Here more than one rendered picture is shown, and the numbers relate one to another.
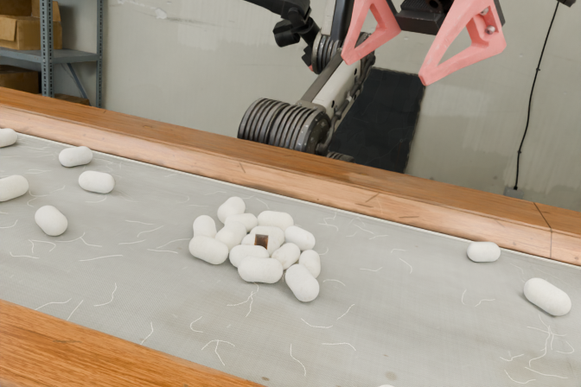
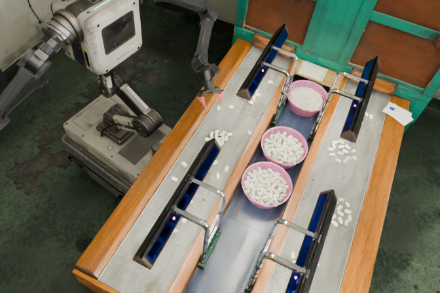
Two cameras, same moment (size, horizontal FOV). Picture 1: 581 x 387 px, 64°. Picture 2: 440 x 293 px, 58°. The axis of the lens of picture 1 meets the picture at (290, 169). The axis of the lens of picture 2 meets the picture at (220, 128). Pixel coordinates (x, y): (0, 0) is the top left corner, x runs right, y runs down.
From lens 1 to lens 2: 2.11 m
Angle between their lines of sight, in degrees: 72
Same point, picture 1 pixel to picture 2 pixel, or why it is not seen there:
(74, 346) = (245, 153)
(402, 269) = (221, 121)
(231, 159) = (186, 136)
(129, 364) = (247, 149)
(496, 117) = not seen: outside the picture
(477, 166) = (19, 27)
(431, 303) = (230, 121)
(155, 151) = (179, 150)
